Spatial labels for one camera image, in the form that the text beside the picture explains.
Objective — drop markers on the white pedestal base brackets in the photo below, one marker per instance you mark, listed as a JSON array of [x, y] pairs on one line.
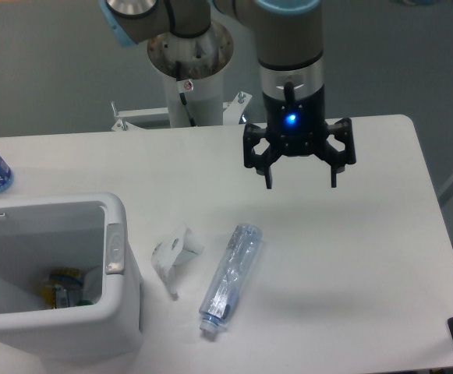
[[200, 113]]

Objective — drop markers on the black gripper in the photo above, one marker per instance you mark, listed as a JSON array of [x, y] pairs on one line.
[[294, 121]]

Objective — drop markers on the clear crushed plastic bottle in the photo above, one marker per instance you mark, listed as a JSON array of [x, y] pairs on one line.
[[223, 292]]

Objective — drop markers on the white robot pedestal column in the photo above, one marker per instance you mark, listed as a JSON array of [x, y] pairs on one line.
[[192, 67]]

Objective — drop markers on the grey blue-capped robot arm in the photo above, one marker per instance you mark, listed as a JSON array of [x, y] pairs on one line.
[[289, 47]]

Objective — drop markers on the white plastic trash can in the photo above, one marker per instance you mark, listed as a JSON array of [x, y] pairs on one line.
[[87, 232]]

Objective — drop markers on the yellow packaging trash in can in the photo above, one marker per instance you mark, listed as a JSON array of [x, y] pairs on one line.
[[63, 288]]

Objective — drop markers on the white paper trash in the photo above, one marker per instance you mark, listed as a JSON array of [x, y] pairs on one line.
[[175, 249]]

